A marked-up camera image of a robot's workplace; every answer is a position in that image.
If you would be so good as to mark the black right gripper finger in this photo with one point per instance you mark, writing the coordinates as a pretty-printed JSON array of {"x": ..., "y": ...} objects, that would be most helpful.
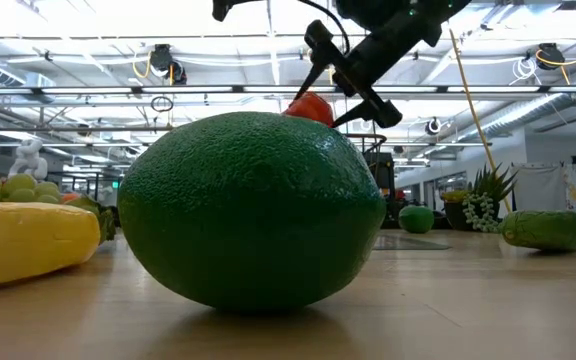
[
  {"x": 322, "y": 45},
  {"x": 385, "y": 116}
]

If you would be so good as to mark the white humanoid figure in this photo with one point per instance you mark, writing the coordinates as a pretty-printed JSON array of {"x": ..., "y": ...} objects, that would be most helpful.
[{"x": 28, "y": 160}]

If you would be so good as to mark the black red ceiling reel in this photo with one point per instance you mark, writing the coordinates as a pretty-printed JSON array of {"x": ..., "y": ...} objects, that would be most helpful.
[{"x": 178, "y": 74}]

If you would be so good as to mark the yellow banana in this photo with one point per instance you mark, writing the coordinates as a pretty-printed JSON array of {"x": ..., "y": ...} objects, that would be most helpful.
[{"x": 23, "y": 245}]

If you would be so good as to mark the large green lime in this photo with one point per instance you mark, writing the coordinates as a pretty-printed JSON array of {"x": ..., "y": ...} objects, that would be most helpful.
[{"x": 250, "y": 210}]

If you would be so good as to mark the potted succulent plant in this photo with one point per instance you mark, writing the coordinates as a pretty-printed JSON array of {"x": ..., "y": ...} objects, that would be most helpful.
[{"x": 493, "y": 182}]

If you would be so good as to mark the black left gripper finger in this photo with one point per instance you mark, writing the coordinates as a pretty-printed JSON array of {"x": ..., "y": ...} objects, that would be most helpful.
[{"x": 223, "y": 10}]

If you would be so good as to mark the small orange mandarin cluster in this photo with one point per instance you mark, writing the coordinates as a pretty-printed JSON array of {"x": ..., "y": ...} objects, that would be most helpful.
[{"x": 70, "y": 197}]

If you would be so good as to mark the small green lime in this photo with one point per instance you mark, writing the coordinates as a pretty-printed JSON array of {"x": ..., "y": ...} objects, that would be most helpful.
[{"x": 416, "y": 219}]

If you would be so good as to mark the long ceiling light bar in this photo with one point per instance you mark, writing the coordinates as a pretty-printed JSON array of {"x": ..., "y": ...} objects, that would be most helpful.
[{"x": 168, "y": 90}]

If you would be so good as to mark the green cucumber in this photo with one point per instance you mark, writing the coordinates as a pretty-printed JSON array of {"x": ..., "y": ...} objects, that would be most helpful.
[{"x": 545, "y": 230}]

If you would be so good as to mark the white cloth cover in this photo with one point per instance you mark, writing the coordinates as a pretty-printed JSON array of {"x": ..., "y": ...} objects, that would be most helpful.
[{"x": 543, "y": 187}]

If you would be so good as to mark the orange mini pumpkin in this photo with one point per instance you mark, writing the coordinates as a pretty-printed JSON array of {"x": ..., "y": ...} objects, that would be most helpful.
[{"x": 313, "y": 107}]

